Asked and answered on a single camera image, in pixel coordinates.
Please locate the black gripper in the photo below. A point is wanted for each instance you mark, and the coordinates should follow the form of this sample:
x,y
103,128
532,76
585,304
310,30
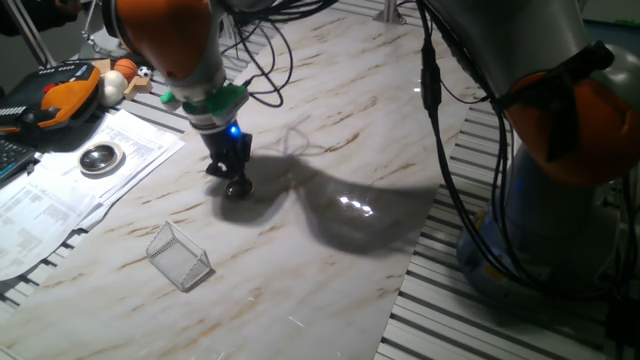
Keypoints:
x,y
227,147

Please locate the small round metal plate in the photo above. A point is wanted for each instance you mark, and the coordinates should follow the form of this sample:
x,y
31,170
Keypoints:
x,y
239,192

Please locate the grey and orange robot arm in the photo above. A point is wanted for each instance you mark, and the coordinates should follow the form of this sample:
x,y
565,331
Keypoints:
x,y
525,40

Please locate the white marble pattern sheet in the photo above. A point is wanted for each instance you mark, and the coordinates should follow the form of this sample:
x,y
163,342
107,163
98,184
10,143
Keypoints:
x,y
300,125

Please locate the light wooden toy block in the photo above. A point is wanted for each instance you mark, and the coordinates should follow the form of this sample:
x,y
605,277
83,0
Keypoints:
x,y
137,87

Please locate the metal bowl with white rim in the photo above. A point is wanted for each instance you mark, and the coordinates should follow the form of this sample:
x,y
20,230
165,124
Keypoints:
x,y
100,157

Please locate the tiny toy soccer ball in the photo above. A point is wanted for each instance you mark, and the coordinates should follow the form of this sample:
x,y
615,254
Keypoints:
x,y
144,72

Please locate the white toy egg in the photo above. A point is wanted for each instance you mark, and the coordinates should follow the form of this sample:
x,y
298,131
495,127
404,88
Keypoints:
x,y
112,87

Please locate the small orange toy basketball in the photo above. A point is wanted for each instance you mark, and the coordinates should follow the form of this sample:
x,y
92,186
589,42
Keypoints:
x,y
126,69

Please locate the light wooden toy cube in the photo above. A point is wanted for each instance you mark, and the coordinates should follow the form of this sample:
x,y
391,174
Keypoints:
x,y
102,66

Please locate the orange and black teach pendant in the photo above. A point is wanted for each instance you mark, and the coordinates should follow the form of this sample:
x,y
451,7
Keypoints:
x,y
60,95

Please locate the white printed paper sheets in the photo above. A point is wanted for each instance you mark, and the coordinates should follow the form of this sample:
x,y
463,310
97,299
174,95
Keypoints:
x,y
45,210

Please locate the black computer keyboard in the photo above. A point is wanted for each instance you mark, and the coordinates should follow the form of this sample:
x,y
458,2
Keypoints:
x,y
12,160

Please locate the blue metal box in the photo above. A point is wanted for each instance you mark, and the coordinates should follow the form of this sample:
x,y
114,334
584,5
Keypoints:
x,y
615,37

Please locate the green cloth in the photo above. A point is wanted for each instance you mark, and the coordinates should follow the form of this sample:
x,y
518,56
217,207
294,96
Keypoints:
x,y
627,22

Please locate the green wrist mount plate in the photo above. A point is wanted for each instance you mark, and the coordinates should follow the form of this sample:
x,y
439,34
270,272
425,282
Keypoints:
x,y
220,102

